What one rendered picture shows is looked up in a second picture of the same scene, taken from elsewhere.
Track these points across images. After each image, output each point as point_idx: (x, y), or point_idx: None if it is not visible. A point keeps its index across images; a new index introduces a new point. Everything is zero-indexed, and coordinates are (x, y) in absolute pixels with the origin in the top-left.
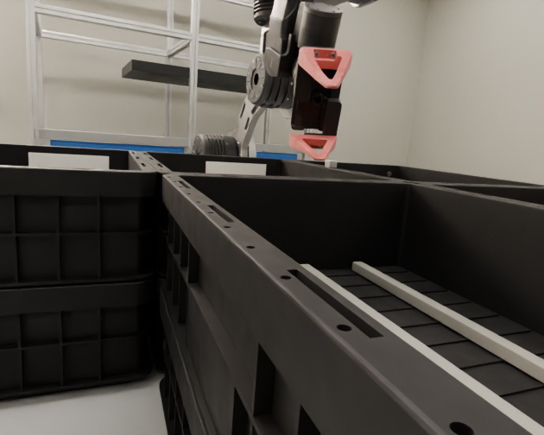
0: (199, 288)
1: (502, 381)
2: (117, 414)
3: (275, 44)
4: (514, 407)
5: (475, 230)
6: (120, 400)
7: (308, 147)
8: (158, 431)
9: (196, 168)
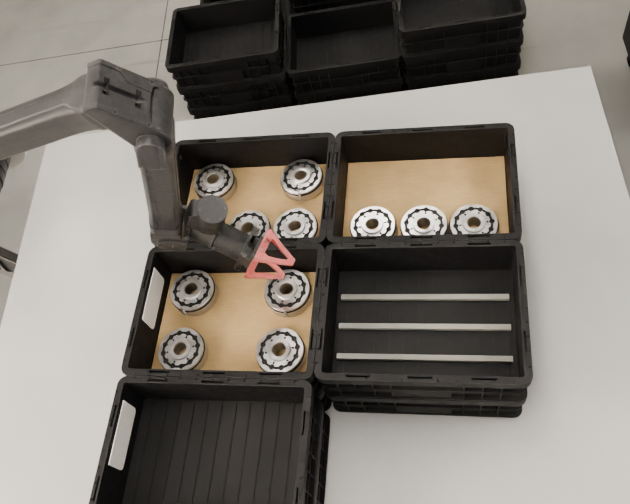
0: (397, 386)
1: (442, 310)
2: (346, 431)
3: (169, 237)
4: (459, 324)
5: (382, 255)
6: (337, 430)
7: (267, 274)
8: (363, 416)
9: (142, 330)
